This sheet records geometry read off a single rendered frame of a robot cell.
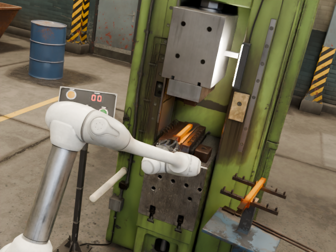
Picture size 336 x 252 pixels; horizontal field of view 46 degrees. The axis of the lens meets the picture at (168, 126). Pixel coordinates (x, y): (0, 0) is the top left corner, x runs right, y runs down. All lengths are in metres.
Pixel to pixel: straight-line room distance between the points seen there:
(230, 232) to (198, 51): 1.02
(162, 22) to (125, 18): 6.58
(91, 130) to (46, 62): 5.48
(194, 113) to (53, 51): 4.34
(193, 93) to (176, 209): 0.74
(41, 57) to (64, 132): 5.38
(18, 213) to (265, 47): 2.24
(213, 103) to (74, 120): 1.46
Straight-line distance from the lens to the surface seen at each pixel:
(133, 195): 2.83
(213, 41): 2.22
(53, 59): 6.88
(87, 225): 3.27
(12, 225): 3.26
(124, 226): 2.98
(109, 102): 2.42
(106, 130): 1.41
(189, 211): 2.49
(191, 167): 1.90
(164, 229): 2.62
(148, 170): 1.93
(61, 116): 1.53
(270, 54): 2.33
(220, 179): 2.57
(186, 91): 2.29
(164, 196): 2.50
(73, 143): 1.53
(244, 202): 2.06
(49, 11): 9.96
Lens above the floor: 1.90
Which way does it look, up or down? 20 degrees down
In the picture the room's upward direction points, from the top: 10 degrees clockwise
